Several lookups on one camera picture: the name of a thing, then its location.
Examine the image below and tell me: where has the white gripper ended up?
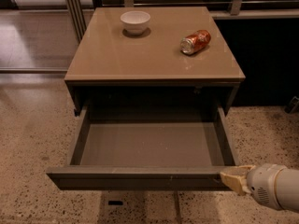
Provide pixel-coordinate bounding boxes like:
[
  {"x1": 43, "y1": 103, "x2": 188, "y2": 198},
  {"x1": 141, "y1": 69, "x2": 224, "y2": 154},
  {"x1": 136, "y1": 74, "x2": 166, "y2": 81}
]
[{"x1": 221, "y1": 163, "x2": 286, "y2": 210}]

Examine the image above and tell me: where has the grey top drawer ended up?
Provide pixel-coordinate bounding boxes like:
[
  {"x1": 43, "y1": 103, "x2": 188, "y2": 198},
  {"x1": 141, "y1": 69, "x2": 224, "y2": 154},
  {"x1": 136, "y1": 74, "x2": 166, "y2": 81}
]
[{"x1": 47, "y1": 104, "x2": 239, "y2": 190}]

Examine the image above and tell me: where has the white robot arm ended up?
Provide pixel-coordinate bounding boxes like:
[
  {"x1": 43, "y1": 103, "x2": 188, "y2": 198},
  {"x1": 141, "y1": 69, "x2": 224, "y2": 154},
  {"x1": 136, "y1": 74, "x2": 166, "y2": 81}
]
[{"x1": 220, "y1": 163, "x2": 299, "y2": 213}]

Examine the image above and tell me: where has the grey drawer cabinet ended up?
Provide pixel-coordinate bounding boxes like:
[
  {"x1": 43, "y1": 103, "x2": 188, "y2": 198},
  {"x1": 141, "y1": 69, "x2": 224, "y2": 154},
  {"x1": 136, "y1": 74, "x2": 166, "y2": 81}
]
[{"x1": 64, "y1": 7, "x2": 245, "y2": 111}]

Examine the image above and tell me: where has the orange soda can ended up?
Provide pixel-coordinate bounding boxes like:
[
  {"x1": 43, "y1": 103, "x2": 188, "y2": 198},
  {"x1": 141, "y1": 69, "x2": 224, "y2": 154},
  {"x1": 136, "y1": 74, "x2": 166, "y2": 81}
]
[{"x1": 180, "y1": 30, "x2": 211, "y2": 55}]

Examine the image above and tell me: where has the white ceramic bowl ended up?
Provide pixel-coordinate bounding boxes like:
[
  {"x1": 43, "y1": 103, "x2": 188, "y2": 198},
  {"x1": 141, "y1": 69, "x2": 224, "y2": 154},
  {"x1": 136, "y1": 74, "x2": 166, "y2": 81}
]
[{"x1": 121, "y1": 10, "x2": 150, "y2": 35}]

